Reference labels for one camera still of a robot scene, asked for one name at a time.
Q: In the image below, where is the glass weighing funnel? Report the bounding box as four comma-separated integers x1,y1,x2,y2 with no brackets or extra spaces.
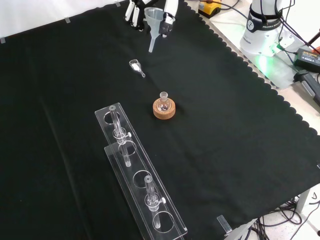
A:
128,59,146,79

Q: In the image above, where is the clear plastic funnel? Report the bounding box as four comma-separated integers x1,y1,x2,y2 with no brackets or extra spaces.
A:
144,7,166,54

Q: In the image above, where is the black cable bundle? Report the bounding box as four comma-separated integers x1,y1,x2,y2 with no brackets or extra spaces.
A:
246,192,320,240

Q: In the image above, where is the yellow stop button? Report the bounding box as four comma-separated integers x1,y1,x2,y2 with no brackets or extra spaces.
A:
198,0,222,19

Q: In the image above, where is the black power adapter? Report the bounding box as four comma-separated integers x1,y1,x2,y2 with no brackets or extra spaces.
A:
292,48,320,74

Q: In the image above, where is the glass round-bottom flask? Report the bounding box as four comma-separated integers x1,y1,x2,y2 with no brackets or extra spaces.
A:
156,91,171,112

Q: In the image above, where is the black cloth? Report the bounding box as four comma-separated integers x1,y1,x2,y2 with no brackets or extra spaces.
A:
0,0,320,240

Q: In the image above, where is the clear acrylic funnel stand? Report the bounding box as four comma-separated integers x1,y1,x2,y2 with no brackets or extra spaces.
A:
94,102,189,240

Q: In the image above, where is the cork ring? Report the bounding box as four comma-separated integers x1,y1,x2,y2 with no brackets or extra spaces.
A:
152,98,176,120

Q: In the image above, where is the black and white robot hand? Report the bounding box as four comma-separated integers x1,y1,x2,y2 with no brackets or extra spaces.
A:
123,0,179,38

